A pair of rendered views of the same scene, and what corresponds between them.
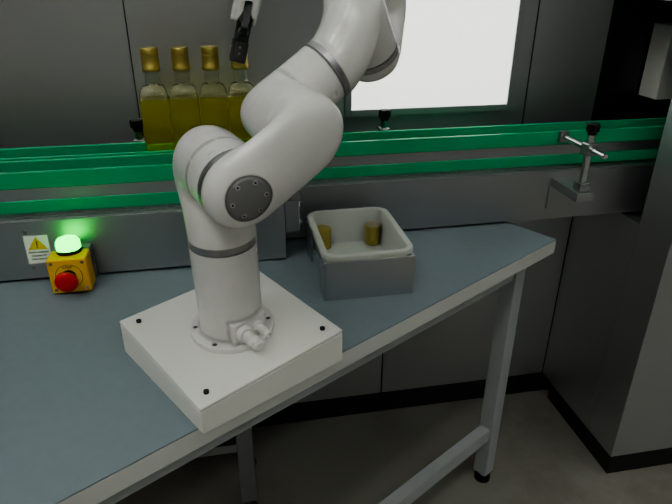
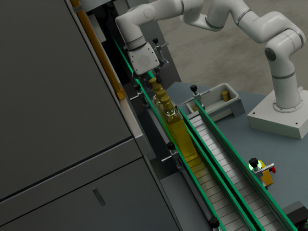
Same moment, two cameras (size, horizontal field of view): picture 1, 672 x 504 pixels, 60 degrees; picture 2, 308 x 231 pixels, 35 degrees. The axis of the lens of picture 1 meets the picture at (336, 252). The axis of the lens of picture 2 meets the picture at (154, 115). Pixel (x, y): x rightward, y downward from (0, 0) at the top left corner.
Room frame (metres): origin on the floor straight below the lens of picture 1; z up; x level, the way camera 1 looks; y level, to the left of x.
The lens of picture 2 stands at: (1.04, 1.92, 2.03)
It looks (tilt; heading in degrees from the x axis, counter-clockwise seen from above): 31 degrees down; 278
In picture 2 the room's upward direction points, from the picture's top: 25 degrees counter-clockwise
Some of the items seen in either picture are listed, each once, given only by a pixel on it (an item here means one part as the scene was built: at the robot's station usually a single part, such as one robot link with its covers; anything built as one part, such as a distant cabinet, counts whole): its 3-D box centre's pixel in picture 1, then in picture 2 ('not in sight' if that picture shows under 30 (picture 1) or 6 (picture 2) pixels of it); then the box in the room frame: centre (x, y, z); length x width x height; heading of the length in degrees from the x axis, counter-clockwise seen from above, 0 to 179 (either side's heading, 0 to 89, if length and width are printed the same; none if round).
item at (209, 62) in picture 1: (210, 57); (158, 90); (1.23, 0.25, 1.14); 0.04 x 0.04 x 0.04
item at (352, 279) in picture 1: (353, 247); (209, 110); (1.08, -0.04, 0.79); 0.27 x 0.17 x 0.08; 11
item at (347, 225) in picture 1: (356, 248); (214, 106); (1.05, -0.04, 0.80); 0.22 x 0.17 x 0.09; 11
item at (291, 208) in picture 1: (290, 207); (195, 120); (1.15, 0.10, 0.85); 0.09 x 0.04 x 0.07; 11
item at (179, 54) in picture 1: (180, 58); (162, 96); (1.21, 0.31, 1.14); 0.04 x 0.04 x 0.04
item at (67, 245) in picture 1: (67, 243); (255, 165); (0.98, 0.50, 0.84); 0.04 x 0.04 x 0.03
